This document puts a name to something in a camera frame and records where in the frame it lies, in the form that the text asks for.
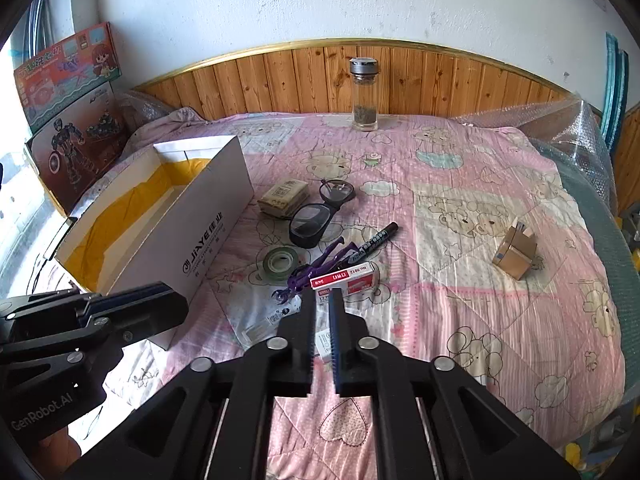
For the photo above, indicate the green mattress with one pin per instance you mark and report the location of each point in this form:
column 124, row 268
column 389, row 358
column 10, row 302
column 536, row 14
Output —
column 590, row 220

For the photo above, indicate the beige tissue packet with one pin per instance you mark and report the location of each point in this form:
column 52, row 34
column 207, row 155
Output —
column 282, row 195

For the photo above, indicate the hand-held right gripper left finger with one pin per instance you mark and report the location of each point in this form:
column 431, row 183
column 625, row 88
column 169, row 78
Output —
column 300, row 340

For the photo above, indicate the red staples box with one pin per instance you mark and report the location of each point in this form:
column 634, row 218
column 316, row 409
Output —
column 345, row 275

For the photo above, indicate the dark robot toy box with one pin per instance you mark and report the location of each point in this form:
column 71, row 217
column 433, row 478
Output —
column 75, row 150

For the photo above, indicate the white wall socket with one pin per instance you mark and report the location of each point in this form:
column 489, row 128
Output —
column 598, row 1

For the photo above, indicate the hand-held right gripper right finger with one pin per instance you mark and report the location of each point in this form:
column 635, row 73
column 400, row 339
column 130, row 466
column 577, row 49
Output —
column 337, row 350

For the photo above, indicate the black glasses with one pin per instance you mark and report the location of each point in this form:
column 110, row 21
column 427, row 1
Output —
column 310, row 220

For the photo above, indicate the black marker pen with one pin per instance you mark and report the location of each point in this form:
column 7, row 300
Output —
column 380, row 235

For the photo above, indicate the colourful toy box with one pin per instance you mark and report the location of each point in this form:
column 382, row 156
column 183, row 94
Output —
column 65, row 70

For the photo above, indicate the bubble wrap sheet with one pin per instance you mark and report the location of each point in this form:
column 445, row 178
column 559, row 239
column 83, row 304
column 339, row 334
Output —
column 575, row 130
column 142, row 110

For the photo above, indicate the white cardboard box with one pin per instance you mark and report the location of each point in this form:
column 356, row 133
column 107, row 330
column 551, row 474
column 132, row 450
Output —
column 215, row 220

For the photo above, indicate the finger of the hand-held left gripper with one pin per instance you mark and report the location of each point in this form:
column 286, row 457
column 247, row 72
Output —
column 130, row 297
column 155, row 315

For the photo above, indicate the green tape roll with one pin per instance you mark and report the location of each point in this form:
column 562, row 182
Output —
column 267, row 262

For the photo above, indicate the teal foam boards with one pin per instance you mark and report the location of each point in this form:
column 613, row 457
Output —
column 612, row 90

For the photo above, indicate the small brown cardboard box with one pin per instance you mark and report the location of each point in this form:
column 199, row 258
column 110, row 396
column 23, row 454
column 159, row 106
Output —
column 517, row 255

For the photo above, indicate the small white box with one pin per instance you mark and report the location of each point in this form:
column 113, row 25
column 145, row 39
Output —
column 322, row 342

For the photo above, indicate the purple toy figure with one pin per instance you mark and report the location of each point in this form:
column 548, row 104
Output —
column 320, row 262

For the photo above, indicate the glass bottle with grey lid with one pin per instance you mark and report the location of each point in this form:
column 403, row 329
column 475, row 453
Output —
column 364, row 100

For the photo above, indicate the wooden headboard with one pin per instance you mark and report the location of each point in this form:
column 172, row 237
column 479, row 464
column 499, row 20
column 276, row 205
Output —
column 280, row 75

